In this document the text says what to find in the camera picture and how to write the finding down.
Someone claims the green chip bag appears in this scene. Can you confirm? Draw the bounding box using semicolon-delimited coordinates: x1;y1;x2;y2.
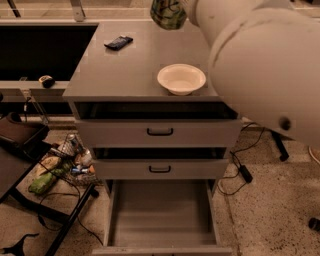
28;161;72;195

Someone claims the white paper bowl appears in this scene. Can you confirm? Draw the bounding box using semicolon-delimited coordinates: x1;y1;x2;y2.
157;64;206;96

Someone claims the grey bottom drawer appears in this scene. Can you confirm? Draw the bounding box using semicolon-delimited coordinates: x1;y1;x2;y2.
92;180;232;256

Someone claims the wire basket of snacks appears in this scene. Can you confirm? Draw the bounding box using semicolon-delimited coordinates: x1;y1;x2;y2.
35;133;101;186

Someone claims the small black round device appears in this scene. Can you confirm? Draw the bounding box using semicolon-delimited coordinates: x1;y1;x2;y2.
38;75;55;89

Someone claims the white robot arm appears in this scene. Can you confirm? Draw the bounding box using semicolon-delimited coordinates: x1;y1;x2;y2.
182;0;320;148

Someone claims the grey drawer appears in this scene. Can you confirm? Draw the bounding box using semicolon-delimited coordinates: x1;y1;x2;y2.
93;148;228;180
76;102;241;148
92;180;232;256

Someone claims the black tripod stand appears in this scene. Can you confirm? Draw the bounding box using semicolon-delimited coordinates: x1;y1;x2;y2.
271;131;289;162

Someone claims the tan shoe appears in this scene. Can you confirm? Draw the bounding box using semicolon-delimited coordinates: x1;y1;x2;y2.
308;146;320;165

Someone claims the black power adapter with cable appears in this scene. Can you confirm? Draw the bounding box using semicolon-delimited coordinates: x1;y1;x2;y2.
217;121;266;197

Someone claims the grey top drawer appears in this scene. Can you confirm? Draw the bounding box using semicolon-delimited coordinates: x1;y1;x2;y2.
76;102;241;148

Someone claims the dark brown bag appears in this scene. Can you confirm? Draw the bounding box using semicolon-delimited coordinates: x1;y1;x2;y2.
0;112;49;159

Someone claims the dark side table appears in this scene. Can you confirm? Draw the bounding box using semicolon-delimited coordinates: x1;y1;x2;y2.
0;142;99;256

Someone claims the grey middle drawer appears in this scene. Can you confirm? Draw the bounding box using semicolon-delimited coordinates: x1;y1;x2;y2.
93;148;228;180

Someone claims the grey drawer cabinet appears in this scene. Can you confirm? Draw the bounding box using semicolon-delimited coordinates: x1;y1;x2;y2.
61;19;244;188

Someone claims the green soda can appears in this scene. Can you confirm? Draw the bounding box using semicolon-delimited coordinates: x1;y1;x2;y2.
150;0;187;30

